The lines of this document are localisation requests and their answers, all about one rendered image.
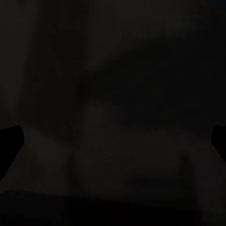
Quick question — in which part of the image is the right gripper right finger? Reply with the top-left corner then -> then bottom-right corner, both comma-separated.
211,125 -> 226,163

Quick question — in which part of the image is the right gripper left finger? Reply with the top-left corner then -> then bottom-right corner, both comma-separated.
0,125 -> 24,181

